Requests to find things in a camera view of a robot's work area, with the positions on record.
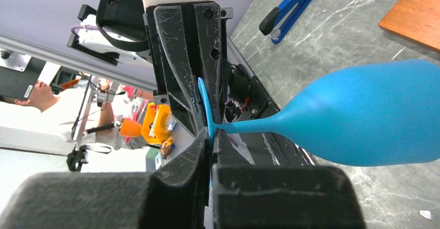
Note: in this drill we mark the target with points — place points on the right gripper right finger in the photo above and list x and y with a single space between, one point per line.
269 196

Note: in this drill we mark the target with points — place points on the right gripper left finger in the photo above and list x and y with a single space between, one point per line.
172 197

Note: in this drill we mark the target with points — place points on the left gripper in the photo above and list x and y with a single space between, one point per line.
188 41

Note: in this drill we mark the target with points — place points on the blue wine glass back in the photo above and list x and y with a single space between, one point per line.
372 115

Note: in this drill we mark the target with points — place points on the gold wire glass rack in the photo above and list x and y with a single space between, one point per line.
414 20

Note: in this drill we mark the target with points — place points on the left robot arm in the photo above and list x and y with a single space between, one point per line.
114 33

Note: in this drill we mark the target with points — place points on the person in white shirt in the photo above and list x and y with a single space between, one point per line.
59 112

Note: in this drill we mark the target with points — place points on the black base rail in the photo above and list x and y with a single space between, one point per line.
258 121

